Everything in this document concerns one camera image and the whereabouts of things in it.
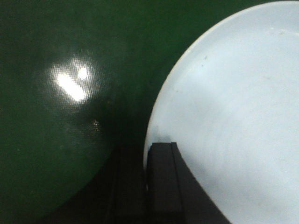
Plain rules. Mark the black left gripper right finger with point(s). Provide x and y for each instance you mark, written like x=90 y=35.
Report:
x=175 y=196

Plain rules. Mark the green circular conveyor belt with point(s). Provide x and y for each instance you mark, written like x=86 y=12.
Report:
x=77 y=78

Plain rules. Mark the light blue round plate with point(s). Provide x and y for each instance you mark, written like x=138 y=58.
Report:
x=231 y=103

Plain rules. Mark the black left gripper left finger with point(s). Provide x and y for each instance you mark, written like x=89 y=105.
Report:
x=127 y=200

